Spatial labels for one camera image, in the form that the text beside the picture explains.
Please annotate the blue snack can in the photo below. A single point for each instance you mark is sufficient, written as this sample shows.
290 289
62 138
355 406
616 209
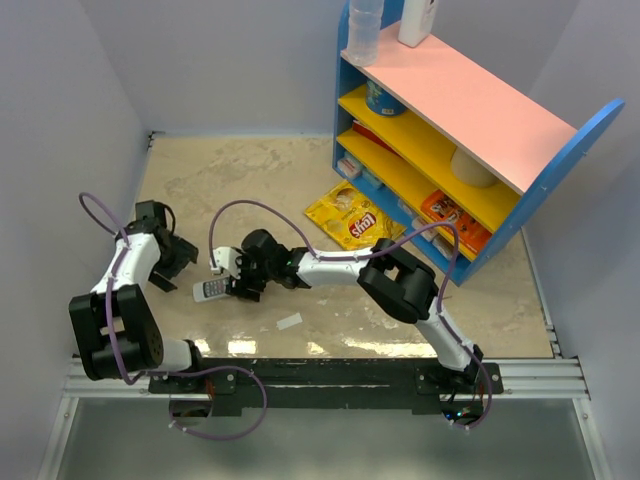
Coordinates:
381 102

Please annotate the grey button remote control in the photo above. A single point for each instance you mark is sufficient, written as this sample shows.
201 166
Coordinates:
213 289

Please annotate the white plastic container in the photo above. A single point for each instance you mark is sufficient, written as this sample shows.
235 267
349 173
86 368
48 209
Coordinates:
416 21

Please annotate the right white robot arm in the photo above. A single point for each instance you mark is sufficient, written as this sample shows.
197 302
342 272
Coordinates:
403 286

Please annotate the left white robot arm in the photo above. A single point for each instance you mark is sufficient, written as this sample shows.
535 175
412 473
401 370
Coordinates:
116 334

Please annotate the white battery cover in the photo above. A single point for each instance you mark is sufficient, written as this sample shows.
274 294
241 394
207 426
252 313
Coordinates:
289 321

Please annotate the yellow Lays chip bag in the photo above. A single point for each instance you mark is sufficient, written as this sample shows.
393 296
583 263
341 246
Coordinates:
351 219

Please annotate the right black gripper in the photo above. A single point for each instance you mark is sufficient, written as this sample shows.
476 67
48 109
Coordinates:
239 287

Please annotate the brown paper roll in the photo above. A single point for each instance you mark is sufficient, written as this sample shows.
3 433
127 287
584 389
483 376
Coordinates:
470 172

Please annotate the pack of tissue packets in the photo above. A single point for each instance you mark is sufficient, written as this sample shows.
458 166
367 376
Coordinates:
352 168

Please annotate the blue yellow pink shelf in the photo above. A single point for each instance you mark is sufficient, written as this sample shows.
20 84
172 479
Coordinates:
452 102

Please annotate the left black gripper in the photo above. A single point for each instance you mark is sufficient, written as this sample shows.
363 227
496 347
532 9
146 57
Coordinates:
184 252

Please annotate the red flat box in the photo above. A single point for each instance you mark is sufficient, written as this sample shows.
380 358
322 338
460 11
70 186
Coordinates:
363 130

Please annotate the clear plastic bottle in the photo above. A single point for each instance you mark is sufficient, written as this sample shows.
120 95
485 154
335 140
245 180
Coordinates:
364 25

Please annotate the orange product box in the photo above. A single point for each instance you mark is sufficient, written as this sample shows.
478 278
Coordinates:
440 207

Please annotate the aluminium rail frame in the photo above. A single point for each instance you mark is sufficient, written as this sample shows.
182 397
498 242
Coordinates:
534 431

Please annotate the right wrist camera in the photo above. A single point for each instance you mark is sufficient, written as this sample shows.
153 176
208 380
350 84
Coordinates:
226 261

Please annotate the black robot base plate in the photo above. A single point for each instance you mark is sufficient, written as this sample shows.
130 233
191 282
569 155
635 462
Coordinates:
413 384

